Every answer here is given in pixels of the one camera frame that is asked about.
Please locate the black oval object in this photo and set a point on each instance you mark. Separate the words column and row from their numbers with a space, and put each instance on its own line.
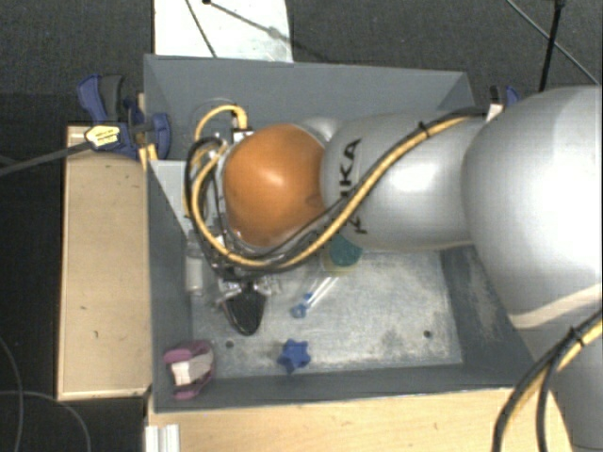
column 246, row 316

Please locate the clear syringe with blue tip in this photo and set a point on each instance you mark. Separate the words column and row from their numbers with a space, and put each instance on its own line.
column 314, row 295

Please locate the blue star-shaped toy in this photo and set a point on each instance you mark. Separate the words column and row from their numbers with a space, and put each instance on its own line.
column 293, row 356

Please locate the purple and white stapler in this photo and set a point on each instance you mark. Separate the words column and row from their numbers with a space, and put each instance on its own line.
column 188, row 370

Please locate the teal round sponge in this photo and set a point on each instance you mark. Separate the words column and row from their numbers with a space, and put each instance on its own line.
column 345, row 253

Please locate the pale wood flat board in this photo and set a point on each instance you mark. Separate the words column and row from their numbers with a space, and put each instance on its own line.
column 103, row 262

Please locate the grey metal bin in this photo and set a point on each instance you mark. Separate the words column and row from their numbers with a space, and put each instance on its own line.
column 377, row 309

